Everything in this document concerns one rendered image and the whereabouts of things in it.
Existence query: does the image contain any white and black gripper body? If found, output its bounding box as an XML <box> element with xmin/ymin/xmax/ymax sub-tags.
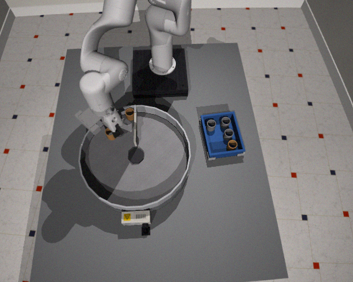
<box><xmin>100</xmin><ymin>105</ymin><xmax>124</xmax><ymax>132</ymax></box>

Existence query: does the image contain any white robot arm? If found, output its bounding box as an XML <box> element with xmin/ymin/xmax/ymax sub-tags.
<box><xmin>74</xmin><ymin>0</ymin><xmax>192</xmax><ymax>135</ymax></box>

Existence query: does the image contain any grey metal bushing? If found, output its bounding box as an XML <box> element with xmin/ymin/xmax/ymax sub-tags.
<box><xmin>220</xmin><ymin>117</ymin><xmax>231</xmax><ymax>129</ymax></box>
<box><xmin>206</xmin><ymin>120</ymin><xmax>216</xmax><ymax>132</ymax></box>
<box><xmin>223</xmin><ymin>129</ymin><xmax>234</xmax><ymax>140</ymax></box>

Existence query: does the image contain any bronze bushing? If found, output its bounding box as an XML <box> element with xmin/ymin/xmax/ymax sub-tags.
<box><xmin>125</xmin><ymin>108</ymin><xmax>134</xmax><ymax>120</ymax></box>
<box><xmin>227</xmin><ymin>140</ymin><xmax>237</xmax><ymax>151</ymax></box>
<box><xmin>105</xmin><ymin>128</ymin><xmax>116</xmax><ymax>140</ymax></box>

